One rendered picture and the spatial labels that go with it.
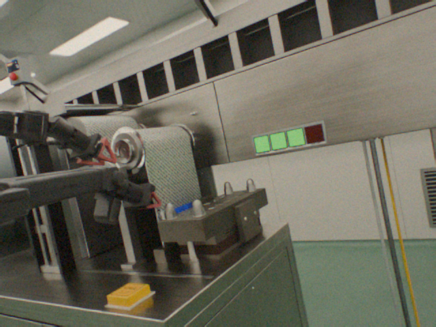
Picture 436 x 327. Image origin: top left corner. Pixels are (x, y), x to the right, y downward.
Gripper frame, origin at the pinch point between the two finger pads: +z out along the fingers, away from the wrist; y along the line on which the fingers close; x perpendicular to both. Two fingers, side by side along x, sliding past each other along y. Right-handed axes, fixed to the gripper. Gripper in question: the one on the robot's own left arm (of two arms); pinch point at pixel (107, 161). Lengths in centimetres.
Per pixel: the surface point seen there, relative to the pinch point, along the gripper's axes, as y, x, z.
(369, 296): 25, 13, 209
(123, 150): 4.7, 3.7, 0.7
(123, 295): 20.7, -37.4, 3.4
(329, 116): 57, 23, 29
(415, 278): 51, 32, 233
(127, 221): 1.8, -14.5, 12.4
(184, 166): 10.3, 9.3, 21.8
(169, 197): 10.0, -3.7, 19.3
